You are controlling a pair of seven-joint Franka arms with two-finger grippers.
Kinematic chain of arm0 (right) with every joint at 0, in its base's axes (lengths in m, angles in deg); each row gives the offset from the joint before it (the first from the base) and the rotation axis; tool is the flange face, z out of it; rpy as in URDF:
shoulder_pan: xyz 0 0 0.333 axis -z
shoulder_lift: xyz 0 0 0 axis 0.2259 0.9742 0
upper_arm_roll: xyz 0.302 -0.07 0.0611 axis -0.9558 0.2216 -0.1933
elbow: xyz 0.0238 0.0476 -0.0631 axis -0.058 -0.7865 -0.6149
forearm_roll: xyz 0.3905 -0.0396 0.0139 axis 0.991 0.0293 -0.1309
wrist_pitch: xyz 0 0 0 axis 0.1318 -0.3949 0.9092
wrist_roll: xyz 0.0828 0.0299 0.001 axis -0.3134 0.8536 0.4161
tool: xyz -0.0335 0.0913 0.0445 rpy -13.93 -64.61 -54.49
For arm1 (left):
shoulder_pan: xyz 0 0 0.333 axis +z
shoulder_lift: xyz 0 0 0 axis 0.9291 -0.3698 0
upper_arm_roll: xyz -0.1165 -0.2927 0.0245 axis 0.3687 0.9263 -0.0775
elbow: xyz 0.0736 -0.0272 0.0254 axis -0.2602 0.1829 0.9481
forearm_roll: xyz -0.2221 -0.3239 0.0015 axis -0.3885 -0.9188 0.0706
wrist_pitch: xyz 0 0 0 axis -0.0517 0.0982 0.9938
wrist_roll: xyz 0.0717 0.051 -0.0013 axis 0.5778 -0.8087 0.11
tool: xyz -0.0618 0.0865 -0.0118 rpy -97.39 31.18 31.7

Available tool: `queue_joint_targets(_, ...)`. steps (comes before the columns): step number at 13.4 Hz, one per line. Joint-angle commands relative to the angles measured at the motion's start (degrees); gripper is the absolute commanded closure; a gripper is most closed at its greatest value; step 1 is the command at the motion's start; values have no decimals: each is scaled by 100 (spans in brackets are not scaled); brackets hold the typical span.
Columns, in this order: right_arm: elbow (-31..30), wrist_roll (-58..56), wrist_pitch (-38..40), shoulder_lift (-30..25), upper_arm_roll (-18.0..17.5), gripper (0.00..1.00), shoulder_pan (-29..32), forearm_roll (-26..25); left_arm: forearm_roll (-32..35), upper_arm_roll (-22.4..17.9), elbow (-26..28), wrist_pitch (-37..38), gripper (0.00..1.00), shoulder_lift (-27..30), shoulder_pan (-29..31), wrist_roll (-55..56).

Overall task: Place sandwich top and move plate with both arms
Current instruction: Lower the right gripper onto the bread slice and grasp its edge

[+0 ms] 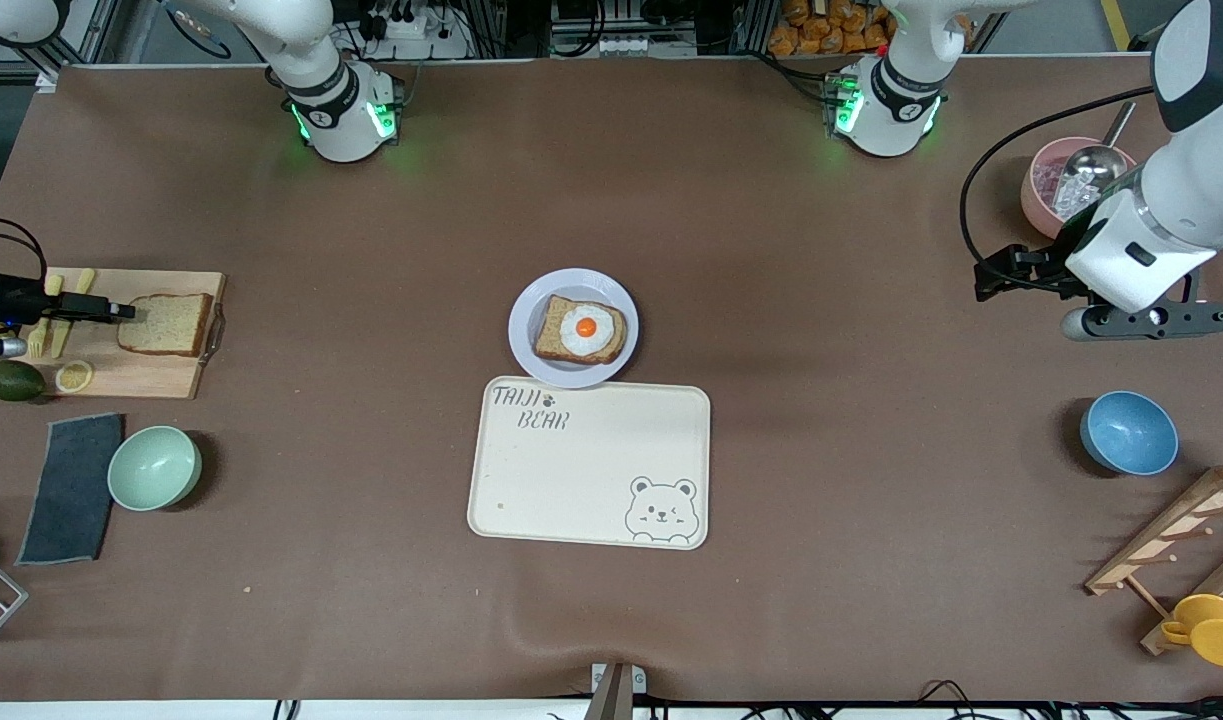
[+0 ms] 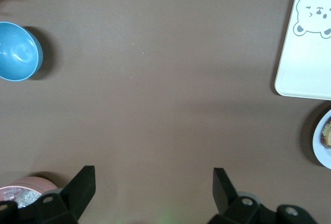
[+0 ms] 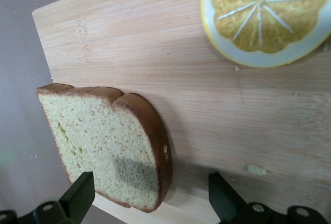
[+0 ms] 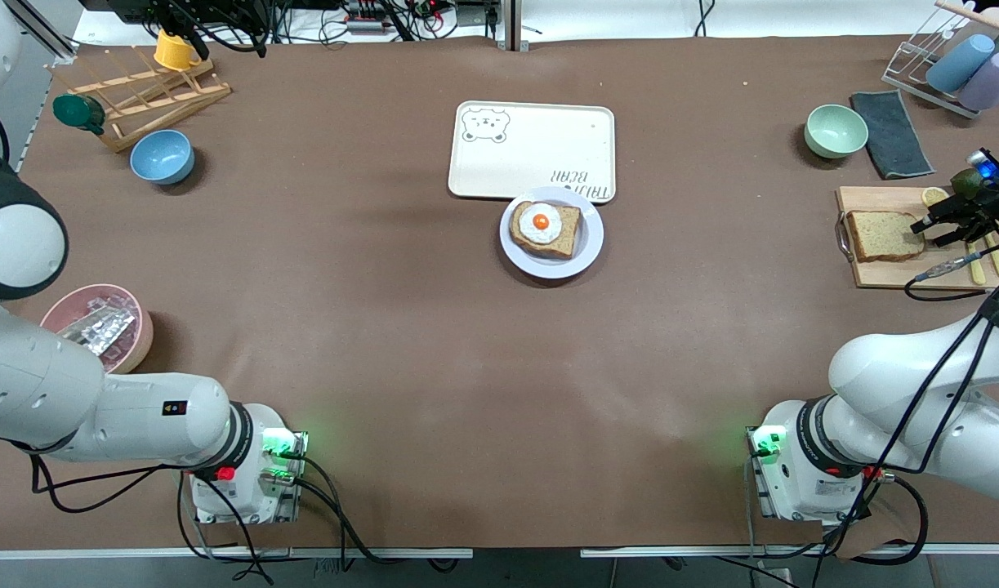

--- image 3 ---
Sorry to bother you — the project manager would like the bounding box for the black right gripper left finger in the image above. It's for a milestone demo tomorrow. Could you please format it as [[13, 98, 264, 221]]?
[[0, 171, 96, 224]]

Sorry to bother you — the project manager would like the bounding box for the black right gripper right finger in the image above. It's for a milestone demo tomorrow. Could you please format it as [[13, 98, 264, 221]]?
[[208, 172, 331, 224]]

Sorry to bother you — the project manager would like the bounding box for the plain brown bread slice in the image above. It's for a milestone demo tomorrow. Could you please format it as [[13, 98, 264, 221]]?
[[36, 83, 173, 213]]

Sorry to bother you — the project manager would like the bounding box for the small bread crumb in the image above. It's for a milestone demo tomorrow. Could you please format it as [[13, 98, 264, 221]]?
[[245, 163, 267, 176]]

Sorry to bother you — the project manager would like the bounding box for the wooden cutting board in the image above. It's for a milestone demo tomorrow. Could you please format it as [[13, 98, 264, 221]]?
[[32, 0, 331, 224]]

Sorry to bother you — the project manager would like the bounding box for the cut lemon half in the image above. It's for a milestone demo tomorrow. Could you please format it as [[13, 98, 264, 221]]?
[[201, 0, 331, 69]]

